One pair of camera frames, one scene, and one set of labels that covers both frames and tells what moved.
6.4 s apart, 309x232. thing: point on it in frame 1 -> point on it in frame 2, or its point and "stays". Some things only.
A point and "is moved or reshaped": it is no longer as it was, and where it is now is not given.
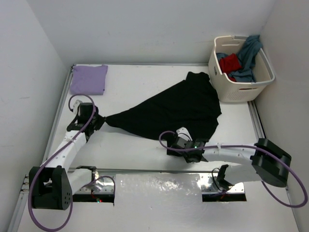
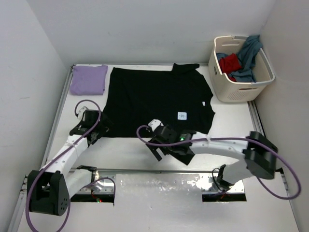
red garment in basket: [229, 64] stays
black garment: [191, 104] is moved or reshaped
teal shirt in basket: [246, 57] stays
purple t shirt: [88, 80] stays
